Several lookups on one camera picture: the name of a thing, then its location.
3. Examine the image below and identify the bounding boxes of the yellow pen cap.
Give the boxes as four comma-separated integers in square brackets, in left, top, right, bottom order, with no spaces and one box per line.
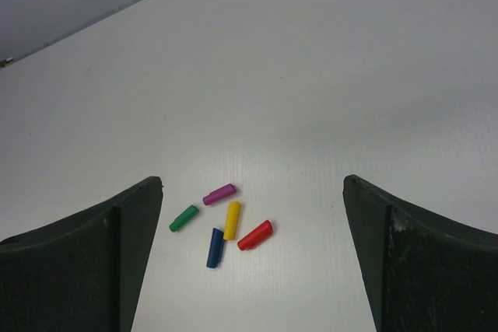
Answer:
[223,201,241,241]

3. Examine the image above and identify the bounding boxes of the red pen cap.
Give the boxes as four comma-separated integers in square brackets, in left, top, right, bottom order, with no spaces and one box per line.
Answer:
[237,220,273,251]

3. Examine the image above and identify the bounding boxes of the blue pen cap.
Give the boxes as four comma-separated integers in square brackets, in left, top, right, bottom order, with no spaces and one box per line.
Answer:
[206,228,225,269]

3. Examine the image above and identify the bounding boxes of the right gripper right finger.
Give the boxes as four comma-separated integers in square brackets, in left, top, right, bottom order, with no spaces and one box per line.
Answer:
[342,175,497,331]

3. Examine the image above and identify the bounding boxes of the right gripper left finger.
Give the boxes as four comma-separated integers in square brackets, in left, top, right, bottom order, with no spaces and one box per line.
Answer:
[1,176,163,331]

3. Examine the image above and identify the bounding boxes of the green pen cap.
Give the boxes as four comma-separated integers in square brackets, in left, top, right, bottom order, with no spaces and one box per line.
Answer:
[169,205,200,232]

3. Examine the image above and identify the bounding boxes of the purple pen cap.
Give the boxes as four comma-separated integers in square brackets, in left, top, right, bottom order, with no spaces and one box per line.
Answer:
[202,183,237,206]

